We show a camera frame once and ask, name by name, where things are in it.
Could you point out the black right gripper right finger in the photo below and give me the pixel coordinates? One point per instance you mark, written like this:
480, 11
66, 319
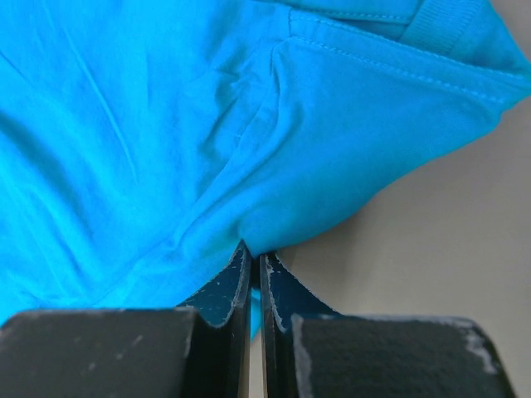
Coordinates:
310, 350

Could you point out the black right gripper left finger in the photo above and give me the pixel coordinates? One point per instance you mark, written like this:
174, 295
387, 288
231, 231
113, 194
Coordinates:
197, 349

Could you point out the turquoise t-shirt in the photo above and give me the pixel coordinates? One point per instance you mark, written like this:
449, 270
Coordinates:
141, 141

